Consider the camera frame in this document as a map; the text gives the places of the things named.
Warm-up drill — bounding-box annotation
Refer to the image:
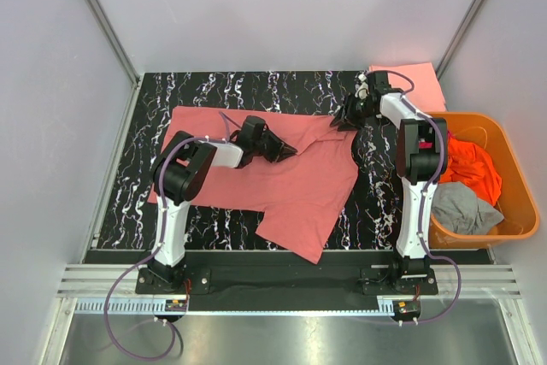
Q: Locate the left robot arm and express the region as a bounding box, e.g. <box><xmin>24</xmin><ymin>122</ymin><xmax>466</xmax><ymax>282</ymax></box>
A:
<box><xmin>138</xmin><ymin>114</ymin><xmax>298</xmax><ymax>292</ymax></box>

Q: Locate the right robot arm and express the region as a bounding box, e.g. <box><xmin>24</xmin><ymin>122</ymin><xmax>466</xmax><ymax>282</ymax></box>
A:
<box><xmin>331</xmin><ymin>70</ymin><xmax>448</xmax><ymax>297</ymax></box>

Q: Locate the folded light pink t shirt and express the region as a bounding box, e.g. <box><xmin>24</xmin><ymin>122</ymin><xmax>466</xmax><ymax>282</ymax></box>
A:
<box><xmin>368</xmin><ymin>62</ymin><xmax>446</xmax><ymax>113</ymax></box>

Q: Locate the magenta t shirt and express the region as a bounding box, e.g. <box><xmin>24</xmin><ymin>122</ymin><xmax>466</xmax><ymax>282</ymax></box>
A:
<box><xmin>419</xmin><ymin>132</ymin><xmax>452</xmax><ymax>150</ymax></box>

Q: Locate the orange t shirt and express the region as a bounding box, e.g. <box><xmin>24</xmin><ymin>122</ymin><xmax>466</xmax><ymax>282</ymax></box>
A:
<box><xmin>440</xmin><ymin>136</ymin><xmax>503</xmax><ymax>206</ymax></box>

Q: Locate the grey t shirt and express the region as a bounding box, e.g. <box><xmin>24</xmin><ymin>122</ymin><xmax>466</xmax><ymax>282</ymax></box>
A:
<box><xmin>432</xmin><ymin>182</ymin><xmax>504</xmax><ymax>235</ymax></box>

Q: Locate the orange plastic basket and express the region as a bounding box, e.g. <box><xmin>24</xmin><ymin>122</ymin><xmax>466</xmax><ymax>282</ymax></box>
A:
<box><xmin>429</xmin><ymin>112</ymin><xmax>539</xmax><ymax>249</ymax></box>

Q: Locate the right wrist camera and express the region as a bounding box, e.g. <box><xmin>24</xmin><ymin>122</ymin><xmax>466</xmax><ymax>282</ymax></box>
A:
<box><xmin>355</xmin><ymin>74</ymin><xmax>369</xmax><ymax>100</ymax></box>

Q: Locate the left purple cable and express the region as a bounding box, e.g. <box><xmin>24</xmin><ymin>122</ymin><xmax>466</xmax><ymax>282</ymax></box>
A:
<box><xmin>103</xmin><ymin>111</ymin><xmax>244</xmax><ymax>360</ymax></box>

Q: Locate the purple cable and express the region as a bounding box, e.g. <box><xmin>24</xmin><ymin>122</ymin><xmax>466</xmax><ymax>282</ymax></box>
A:
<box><xmin>384</xmin><ymin>69</ymin><xmax>462</xmax><ymax>326</ymax></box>
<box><xmin>103</xmin><ymin>111</ymin><xmax>244</xmax><ymax>360</ymax></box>

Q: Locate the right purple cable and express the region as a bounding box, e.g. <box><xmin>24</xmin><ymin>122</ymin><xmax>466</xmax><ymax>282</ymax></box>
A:
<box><xmin>384</xmin><ymin>69</ymin><xmax>462</xmax><ymax>326</ymax></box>

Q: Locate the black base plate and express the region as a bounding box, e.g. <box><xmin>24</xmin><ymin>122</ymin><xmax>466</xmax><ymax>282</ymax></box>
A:
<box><xmin>136</xmin><ymin>250</ymin><xmax>438</xmax><ymax>296</ymax></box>

